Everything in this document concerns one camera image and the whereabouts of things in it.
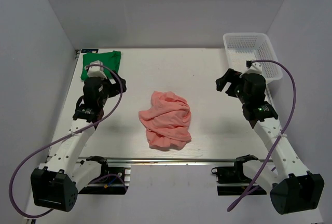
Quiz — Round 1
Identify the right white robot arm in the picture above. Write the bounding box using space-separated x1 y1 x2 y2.
216 68 324 215

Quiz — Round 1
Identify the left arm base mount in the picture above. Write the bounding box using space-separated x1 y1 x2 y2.
79 159 130 195

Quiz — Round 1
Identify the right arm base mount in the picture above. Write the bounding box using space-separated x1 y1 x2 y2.
211 155 271 196

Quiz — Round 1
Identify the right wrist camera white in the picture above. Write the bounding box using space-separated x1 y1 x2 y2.
244 61 262 75

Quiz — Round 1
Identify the folded green t-shirt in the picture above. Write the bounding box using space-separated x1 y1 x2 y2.
80 51 121 81

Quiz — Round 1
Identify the white plastic basket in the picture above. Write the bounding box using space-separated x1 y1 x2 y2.
223 33 278 72

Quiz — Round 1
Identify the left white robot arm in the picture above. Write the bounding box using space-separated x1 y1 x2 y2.
31 77 127 212

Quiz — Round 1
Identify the blue label sticker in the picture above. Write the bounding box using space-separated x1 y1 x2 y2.
80 49 99 53

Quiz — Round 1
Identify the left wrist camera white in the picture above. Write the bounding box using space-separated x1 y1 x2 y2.
85 61 108 79

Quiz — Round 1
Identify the pink t-shirt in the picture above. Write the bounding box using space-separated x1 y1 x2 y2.
139 91 191 151

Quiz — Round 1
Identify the aluminium table edge rail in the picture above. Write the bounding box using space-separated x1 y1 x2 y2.
46 156 275 165

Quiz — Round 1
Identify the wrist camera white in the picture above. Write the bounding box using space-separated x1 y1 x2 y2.
244 61 262 75
85 61 108 79

